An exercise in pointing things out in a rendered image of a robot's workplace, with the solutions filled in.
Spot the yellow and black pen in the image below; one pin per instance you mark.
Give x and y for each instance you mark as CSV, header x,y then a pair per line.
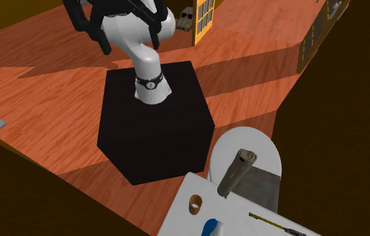
x,y
275,224

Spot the small orange cup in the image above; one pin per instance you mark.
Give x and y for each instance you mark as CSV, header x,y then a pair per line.
x,y
195,205

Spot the black robot stand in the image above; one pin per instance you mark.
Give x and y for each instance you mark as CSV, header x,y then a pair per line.
x,y
154,140

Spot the olive brown cylinder roll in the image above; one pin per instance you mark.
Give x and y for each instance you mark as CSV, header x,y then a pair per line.
x,y
235,173

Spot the orange door with window panes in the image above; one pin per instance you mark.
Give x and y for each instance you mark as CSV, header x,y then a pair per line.
x,y
202,18

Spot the blue and white bottle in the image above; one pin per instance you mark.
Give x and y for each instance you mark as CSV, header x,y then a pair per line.
x,y
211,227

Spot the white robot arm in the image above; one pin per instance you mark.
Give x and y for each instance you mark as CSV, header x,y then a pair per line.
x,y
147,57

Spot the brown window frame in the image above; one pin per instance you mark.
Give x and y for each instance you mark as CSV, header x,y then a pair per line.
x,y
319,36

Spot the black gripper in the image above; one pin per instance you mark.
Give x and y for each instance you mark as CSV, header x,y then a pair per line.
x,y
116,7

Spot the white toilet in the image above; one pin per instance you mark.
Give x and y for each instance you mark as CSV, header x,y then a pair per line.
x,y
237,143

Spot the olive toy car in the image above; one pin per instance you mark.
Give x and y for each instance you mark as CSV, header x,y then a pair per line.
x,y
185,20

